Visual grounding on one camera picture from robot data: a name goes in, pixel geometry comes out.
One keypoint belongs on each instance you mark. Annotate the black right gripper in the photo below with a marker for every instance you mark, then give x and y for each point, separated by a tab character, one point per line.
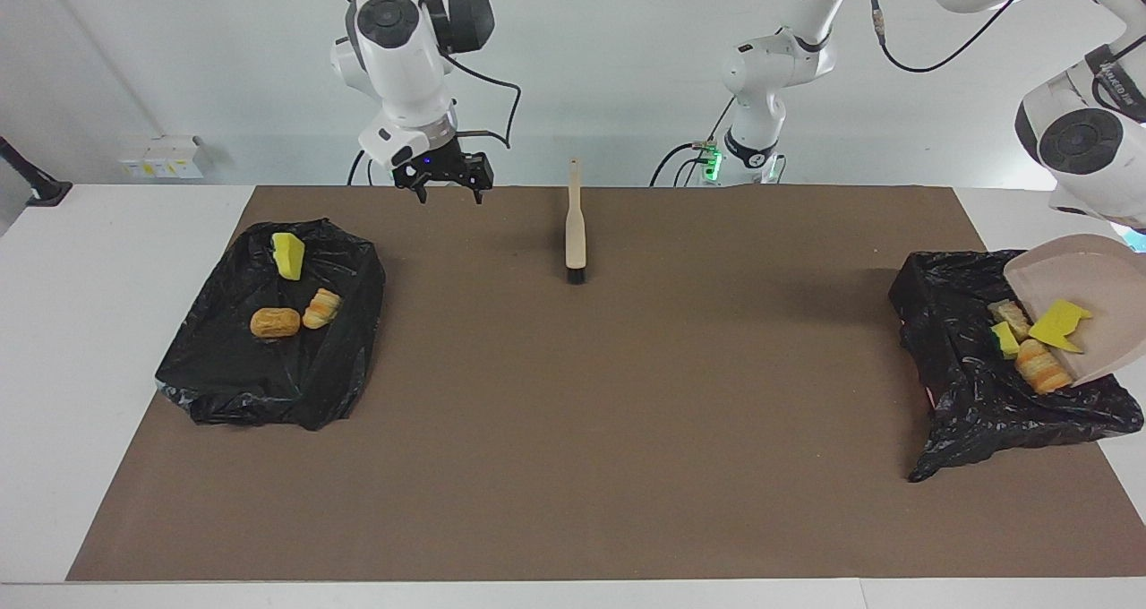
443	166

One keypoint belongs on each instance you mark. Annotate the beige hand brush black bristles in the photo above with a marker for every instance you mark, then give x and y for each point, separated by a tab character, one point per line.
576	224

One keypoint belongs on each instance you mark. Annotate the plain yellow sponge piece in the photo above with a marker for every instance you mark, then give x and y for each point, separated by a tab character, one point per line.
288	255

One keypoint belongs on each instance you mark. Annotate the brown toy bread roll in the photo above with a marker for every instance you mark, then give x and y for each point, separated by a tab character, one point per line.
275	322

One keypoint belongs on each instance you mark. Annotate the pale toy dumpling piece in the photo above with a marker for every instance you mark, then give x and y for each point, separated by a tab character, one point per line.
1010	313

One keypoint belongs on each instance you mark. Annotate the green and yellow sponge piece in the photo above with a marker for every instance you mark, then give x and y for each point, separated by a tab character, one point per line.
1004	338

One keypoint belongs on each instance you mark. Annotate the striped toy croissant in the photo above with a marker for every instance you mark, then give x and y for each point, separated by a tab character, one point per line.
1041	367

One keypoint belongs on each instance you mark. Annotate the notched yellow sponge piece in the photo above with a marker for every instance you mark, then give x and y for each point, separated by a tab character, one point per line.
1056	324

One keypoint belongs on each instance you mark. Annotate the beige plastic dustpan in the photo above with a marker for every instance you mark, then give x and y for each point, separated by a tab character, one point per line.
1097	287

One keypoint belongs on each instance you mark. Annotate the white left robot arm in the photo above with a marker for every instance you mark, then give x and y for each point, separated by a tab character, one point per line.
1083	134

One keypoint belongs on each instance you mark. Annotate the black bag covered bin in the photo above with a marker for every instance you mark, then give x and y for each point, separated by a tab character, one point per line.
269	376

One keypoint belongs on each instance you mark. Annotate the black bag lined open bin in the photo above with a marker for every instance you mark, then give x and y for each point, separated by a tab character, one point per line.
976	412

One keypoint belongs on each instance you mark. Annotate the brown paper table mat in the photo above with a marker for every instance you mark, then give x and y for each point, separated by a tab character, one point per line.
573	457

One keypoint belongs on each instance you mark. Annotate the teal box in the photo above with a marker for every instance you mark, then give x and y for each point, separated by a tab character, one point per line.
1137	240

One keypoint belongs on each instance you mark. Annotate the white wall socket box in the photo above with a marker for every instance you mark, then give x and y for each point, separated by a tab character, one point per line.
166	157

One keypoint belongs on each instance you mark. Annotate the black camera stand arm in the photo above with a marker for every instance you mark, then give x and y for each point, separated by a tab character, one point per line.
31	182

